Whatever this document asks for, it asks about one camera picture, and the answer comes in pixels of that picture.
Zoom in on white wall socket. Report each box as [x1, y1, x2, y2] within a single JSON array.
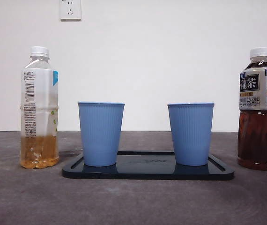
[[59, 0, 82, 21]]

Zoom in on clear bottle with yellow tea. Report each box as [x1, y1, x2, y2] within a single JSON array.
[[20, 46, 60, 169]]

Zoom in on dark oolong tea bottle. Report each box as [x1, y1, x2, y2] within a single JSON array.
[[237, 46, 267, 171]]

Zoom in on dark blue-green plastic tray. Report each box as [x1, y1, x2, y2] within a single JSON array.
[[61, 150, 235, 180]]

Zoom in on blue ribbed plastic cup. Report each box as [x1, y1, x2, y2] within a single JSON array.
[[167, 102, 215, 166], [77, 101, 126, 167]]

